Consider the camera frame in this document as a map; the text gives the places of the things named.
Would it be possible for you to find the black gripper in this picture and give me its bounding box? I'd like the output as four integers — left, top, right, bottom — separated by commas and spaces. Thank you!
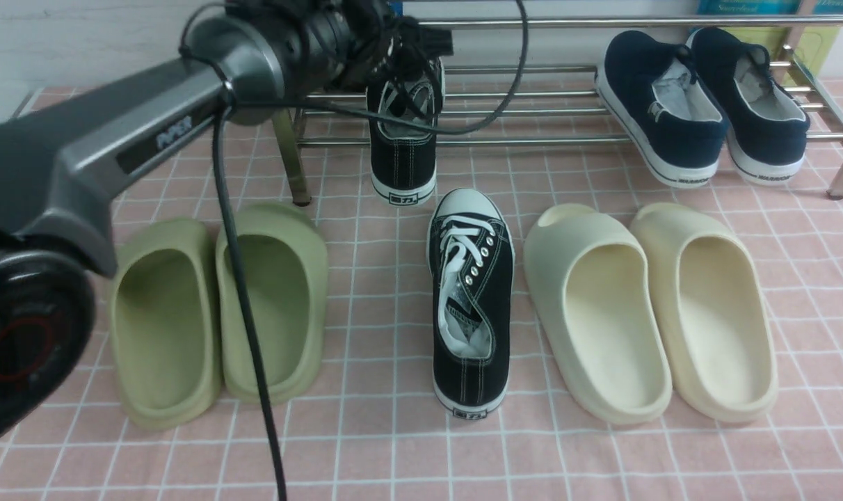
284, 1, 454, 91

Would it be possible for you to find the black canvas sneaker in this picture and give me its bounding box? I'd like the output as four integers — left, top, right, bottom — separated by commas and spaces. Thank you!
365, 58, 446, 207
426, 188, 515, 420

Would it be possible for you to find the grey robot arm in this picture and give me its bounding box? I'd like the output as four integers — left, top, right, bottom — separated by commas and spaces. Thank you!
0, 1, 453, 438

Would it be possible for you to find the metal shoe rack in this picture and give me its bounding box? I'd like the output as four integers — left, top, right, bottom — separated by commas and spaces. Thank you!
268, 0, 843, 207

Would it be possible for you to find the navy slip-on shoe left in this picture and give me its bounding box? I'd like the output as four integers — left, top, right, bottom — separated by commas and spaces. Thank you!
594, 31, 730, 189

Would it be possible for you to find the navy slip-on shoe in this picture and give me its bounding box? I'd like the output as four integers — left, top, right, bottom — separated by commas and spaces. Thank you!
594, 31, 730, 189
687, 26, 811, 185

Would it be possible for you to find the navy slip-on shoe right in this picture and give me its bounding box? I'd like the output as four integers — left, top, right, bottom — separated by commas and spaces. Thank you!
687, 26, 811, 185

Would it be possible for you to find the green right foam slipper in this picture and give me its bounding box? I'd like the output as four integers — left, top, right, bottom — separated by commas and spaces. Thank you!
215, 202, 329, 405

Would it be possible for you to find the green foam slipper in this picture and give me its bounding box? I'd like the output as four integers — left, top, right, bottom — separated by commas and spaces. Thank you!
215, 202, 329, 405
108, 218, 223, 430

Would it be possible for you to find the green left foam slipper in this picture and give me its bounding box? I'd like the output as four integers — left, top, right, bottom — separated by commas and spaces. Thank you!
108, 218, 223, 430

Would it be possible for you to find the cream left foam slipper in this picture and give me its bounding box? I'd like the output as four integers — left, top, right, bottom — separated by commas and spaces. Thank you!
523, 203, 672, 426

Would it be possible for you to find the cream foam slipper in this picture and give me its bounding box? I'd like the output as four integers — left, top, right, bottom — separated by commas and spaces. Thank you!
630, 202, 780, 424
523, 203, 672, 426

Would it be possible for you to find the teal book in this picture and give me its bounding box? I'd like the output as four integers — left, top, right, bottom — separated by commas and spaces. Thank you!
697, 0, 843, 16

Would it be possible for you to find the pink checkered table cloth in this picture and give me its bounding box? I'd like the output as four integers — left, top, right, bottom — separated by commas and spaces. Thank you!
0, 143, 843, 500

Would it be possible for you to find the cream right foam slipper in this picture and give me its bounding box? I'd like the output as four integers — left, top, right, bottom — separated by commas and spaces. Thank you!
630, 202, 780, 424

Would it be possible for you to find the yellow-green box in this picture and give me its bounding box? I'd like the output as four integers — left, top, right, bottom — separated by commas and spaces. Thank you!
725, 26, 840, 75

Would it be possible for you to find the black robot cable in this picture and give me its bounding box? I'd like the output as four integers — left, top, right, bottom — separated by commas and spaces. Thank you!
178, 0, 531, 501

